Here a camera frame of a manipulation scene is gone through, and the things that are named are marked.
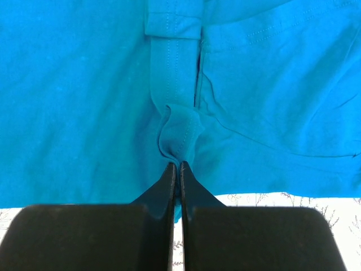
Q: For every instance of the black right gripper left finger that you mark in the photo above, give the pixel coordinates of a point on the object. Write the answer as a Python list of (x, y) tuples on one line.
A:
[(134, 236)]

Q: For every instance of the floral patterned table mat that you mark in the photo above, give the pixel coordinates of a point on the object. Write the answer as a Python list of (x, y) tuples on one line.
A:
[(342, 215)]

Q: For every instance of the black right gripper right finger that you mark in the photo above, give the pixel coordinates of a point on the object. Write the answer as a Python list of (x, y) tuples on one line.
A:
[(218, 237)]

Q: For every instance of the blue t shirt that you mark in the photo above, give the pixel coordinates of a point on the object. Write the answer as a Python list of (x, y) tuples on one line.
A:
[(97, 97)]

